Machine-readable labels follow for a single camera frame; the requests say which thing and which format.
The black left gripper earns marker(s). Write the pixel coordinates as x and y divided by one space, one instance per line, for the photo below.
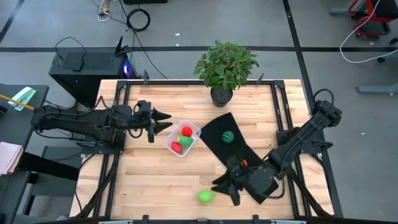
144 115

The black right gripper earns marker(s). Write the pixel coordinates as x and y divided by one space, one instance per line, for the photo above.
237 177

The light green toy cabbage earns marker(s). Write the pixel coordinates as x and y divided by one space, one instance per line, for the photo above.
205 196

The red toy tomato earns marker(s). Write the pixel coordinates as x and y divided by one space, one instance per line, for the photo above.
186 131

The red toy pepper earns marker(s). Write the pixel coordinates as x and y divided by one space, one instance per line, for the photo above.
176 147

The green toy vegetable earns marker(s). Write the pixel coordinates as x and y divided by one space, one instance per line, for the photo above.
186 141

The dark green toy watermelon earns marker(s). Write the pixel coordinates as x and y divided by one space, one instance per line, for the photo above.
228 137

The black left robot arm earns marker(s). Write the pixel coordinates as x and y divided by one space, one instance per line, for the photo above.
93 119

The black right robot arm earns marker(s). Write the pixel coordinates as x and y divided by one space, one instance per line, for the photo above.
298 140

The clear plastic tupperware container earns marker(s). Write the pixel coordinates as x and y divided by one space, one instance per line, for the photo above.
183 138

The black cloth mat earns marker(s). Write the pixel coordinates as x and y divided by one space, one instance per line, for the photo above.
217 137

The black plant pot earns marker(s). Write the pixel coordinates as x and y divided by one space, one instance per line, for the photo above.
221 98

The black computer tower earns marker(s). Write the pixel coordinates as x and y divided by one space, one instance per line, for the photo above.
90 77

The black wifi antenna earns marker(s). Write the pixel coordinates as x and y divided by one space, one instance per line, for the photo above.
119 46

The green leafy potted plant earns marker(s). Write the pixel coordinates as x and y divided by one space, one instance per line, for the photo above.
225 65

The black flat device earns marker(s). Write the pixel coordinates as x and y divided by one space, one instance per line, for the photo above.
77 62

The black box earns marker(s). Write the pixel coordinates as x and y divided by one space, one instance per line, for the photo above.
144 1

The mint green stapler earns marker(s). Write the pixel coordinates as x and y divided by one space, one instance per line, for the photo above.
21 98

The yellow pencil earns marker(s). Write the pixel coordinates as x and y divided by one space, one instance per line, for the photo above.
17 102

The black side table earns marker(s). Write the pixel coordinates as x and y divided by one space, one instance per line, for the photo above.
15 127

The pink cloth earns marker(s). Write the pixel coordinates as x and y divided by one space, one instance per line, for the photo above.
9 157

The grey desk foot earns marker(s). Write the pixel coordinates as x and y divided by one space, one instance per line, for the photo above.
340 11
376 89

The red and black chair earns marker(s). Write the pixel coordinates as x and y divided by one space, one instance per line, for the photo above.
373 15

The black metal table frame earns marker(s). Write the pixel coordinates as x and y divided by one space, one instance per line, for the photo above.
171 82

